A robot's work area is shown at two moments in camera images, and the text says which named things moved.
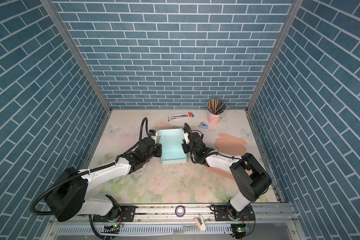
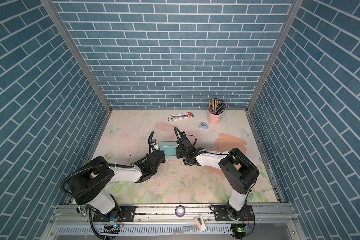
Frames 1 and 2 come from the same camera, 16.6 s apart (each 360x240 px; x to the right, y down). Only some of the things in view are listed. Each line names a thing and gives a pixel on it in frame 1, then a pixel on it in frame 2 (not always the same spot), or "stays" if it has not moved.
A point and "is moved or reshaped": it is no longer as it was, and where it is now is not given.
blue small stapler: x=203 y=125 stays
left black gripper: x=158 y=147 → x=163 y=159
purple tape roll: x=184 y=211 stays
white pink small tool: x=199 y=222 stays
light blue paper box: x=171 y=140 is moved or reshaped
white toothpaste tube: x=180 y=116 stays
